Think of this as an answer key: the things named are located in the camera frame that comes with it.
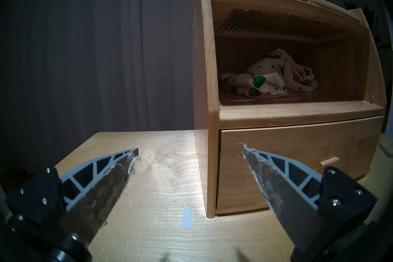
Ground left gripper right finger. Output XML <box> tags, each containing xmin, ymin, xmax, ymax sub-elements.
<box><xmin>239</xmin><ymin>142</ymin><xmax>378</xmax><ymax>260</ymax></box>

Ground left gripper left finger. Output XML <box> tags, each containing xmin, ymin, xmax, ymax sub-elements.
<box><xmin>5</xmin><ymin>148</ymin><xmax>141</xmax><ymax>262</ymax></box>

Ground white cartoon print pants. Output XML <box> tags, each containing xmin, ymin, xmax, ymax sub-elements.
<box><xmin>221</xmin><ymin>49</ymin><xmax>318</xmax><ymax>98</ymax></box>

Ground small wooden drawer knob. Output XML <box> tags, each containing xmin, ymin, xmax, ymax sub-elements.
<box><xmin>319</xmin><ymin>157</ymin><xmax>340</xmax><ymax>167</ymax></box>

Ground wooden cabinet drawer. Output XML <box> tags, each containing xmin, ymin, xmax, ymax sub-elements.
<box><xmin>216</xmin><ymin>115</ymin><xmax>384</xmax><ymax>211</ymax></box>

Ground light wooden table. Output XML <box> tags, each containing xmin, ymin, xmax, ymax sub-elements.
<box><xmin>54</xmin><ymin>129</ymin><xmax>393</xmax><ymax>262</ymax></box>

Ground white tape strip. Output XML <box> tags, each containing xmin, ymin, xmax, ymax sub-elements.
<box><xmin>183</xmin><ymin>206</ymin><xmax>193</xmax><ymax>229</ymax></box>

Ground grey pleated curtain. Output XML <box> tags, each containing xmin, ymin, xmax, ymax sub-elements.
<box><xmin>0</xmin><ymin>0</ymin><xmax>393</xmax><ymax>173</ymax></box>

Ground wooden cabinet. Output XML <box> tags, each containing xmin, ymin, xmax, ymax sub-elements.
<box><xmin>192</xmin><ymin>0</ymin><xmax>387</xmax><ymax>219</ymax></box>

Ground tall dark leafy plant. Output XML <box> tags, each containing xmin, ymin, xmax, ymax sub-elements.
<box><xmin>343</xmin><ymin>0</ymin><xmax>393</xmax><ymax>50</ymax></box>

